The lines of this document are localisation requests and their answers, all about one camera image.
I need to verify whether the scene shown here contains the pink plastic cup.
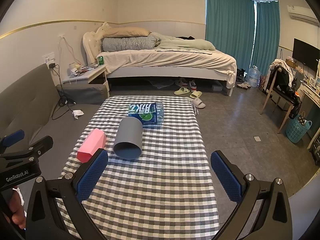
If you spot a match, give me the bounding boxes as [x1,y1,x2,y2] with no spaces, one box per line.
[76,128,106,163]

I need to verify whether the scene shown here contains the teal curtain right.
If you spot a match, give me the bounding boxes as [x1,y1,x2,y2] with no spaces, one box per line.
[252,0,280,75]

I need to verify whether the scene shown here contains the green slipper right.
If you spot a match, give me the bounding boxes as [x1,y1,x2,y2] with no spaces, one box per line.
[189,90,202,99]

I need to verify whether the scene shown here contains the shoes under bed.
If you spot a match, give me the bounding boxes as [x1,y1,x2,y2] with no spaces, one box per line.
[175,77,197,90]

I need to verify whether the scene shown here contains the pale green duvet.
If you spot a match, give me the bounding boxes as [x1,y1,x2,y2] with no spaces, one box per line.
[151,32,216,51]

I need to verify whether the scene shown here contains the teal laundry basket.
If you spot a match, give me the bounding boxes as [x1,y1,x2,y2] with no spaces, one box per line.
[285,111,312,144]

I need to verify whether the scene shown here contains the grey plastic cup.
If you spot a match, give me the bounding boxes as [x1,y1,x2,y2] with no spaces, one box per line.
[113,116,143,160]

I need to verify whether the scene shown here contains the beige pillow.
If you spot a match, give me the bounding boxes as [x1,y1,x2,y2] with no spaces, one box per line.
[103,27,151,38]

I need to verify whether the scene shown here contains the teal curtain left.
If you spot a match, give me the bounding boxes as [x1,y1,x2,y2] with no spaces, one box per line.
[205,0,255,70]

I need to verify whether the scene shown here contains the black power cable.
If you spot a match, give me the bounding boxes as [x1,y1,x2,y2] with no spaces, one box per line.
[49,63,77,120]

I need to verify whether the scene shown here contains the black television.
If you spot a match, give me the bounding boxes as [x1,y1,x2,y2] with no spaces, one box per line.
[292,38,319,72]

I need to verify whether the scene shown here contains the paper scrap on floor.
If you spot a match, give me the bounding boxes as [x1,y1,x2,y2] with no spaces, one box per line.
[254,136,261,142]

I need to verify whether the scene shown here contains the white bed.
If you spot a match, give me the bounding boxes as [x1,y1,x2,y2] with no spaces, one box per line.
[82,22,237,96]

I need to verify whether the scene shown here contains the white sneakers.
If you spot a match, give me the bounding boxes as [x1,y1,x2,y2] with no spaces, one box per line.
[236,82,251,90]

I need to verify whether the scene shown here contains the person's hand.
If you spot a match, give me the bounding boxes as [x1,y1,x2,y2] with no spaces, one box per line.
[9,187,26,229]

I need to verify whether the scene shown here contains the green can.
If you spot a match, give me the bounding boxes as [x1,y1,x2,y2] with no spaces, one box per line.
[97,56,104,66]

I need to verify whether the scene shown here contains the teal curtain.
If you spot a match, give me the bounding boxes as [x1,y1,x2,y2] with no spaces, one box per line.
[205,0,255,70]
[252,0,280,75]

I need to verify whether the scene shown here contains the white crumpled tissue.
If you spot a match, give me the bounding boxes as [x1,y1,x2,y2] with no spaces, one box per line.
[72,110,84,120]

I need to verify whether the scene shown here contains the white wall socket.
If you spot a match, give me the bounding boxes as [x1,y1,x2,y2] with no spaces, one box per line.
[42,52,55,65]

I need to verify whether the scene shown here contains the white desk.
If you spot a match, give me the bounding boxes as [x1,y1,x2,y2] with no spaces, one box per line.
[298,81,319,150]

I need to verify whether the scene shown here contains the white air conditioner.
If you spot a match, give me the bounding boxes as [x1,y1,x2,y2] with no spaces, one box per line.
[287,5,319,27]

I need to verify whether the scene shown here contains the checkered pillow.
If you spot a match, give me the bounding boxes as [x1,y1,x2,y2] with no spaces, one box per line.
[102,35,161,52]

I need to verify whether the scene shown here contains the white slipper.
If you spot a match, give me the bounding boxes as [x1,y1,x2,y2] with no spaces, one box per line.
[187,97,206,109]

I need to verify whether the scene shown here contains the grey sofa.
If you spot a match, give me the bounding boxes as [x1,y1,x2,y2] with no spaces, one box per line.
[0,63,111,160]

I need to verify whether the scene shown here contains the white bedside table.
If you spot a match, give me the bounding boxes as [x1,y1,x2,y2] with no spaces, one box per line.
[62,66,110,97]

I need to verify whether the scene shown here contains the wooden chair with clothes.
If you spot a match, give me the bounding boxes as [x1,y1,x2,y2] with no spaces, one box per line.
[260,59,302,133]

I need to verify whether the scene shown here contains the large water jug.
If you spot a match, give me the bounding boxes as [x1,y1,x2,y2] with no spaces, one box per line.
[247,66,260,88]

